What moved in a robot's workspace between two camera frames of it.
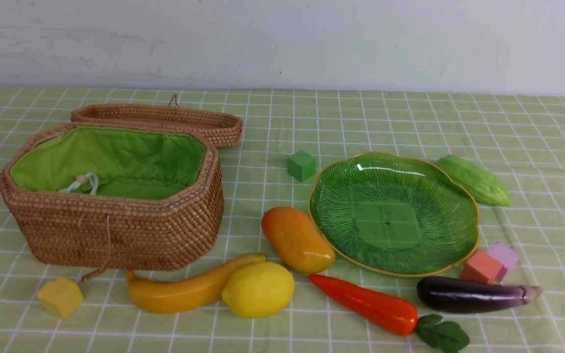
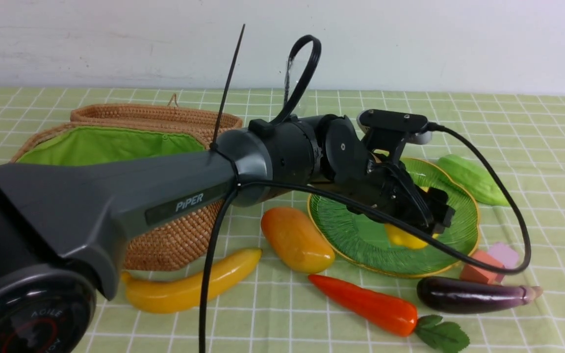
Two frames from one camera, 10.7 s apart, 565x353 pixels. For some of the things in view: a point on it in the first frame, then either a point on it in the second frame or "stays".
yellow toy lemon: (260, 290) to (405, 239)
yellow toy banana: (155, 296) stays
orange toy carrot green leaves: (398, 317) stays
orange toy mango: (297, 240) stays
